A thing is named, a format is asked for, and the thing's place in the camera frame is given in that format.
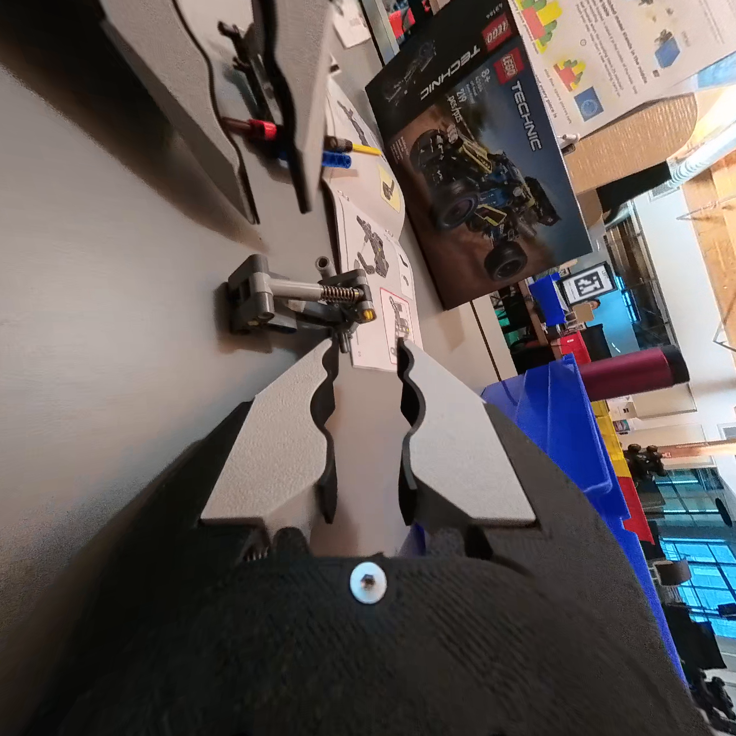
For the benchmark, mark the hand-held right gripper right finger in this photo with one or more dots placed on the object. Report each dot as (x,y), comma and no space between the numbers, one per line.
(466,460)

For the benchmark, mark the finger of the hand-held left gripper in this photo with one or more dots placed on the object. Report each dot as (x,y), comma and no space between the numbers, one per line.
(307,86)
(172,75)

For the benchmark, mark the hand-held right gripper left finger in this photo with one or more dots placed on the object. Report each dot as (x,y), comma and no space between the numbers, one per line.
(270,460)

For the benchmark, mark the lego chassis with red parts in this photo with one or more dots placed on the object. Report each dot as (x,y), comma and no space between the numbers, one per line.
(261,129)

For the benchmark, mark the grey lego suspension assembly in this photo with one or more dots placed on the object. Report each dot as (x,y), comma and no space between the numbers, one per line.
(253,287)

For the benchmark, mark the yellow lego axle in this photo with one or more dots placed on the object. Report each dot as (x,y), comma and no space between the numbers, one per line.
(368,149)

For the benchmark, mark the lego instruction booklet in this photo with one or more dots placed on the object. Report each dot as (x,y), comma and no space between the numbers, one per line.
(348,224)

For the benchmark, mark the dark lego buggy box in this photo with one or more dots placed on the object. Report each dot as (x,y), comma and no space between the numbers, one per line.
(477,190)

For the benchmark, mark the small white leaflet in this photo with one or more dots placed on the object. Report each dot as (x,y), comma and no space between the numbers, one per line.
(352,29)

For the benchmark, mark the blue plastic bin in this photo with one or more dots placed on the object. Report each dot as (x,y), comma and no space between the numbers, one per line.
(546,437)
(546,299)

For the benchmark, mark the yellow plastic bin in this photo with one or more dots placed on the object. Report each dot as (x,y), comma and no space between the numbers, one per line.
(609,437)

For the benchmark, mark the red plastic bin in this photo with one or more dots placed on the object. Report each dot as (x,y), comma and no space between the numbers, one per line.
(632,506)

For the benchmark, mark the maroon drink bottle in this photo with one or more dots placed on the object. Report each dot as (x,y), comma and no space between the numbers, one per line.
(627,374)

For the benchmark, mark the black white tag sign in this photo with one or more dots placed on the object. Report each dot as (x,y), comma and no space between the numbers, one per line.
(589,284)

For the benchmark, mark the printed sorting guide sheet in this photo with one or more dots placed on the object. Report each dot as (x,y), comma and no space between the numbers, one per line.
(621,57)

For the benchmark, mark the brown cardboard board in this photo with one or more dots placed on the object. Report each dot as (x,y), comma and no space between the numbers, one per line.
(627,149)

